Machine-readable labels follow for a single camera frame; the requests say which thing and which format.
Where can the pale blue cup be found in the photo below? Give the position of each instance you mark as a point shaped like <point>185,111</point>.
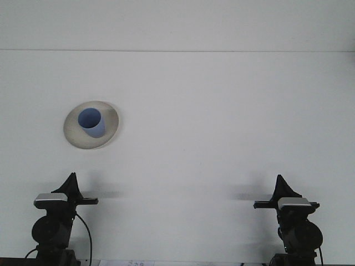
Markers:
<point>88,119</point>

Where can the pale round plate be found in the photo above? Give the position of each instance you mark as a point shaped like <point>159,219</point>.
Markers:
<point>111,122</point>

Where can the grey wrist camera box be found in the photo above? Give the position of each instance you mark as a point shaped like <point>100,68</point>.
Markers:
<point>51,198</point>
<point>294,202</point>

